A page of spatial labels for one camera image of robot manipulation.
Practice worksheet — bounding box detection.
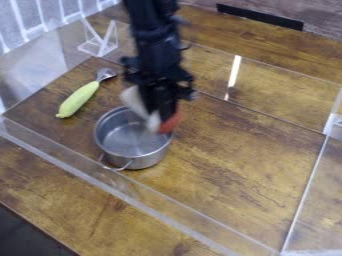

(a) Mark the silver metal pot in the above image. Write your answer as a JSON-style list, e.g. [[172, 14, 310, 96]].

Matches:
[[94, 106, 173, 172]]

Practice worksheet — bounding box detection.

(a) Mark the yellow handled metal utensil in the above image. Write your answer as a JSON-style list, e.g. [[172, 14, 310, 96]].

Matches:
[[55, 68, 117, 119]]

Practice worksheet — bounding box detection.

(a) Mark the clear acrylic enclosure wall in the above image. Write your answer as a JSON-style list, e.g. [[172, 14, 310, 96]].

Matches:
[[0, 7, 342, 256]]

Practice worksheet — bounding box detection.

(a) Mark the clear acrylic triangle bracket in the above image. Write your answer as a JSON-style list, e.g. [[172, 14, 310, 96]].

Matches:
[[78, 19, 119, 57]]

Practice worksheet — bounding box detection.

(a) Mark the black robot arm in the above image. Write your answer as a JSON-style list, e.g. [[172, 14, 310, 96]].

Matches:
[[121, 0, 194, 123]]

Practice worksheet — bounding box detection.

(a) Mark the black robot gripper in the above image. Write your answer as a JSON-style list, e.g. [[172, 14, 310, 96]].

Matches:
[[121, 32, 196, 122]]

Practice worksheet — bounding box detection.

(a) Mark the white red plush mushroom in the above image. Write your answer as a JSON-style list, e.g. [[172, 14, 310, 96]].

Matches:
[[121, 86, 182, 134]]

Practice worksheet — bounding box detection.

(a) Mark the black strip on wall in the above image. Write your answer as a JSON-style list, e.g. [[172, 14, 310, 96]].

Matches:
[[217, 3, 305, 31]]

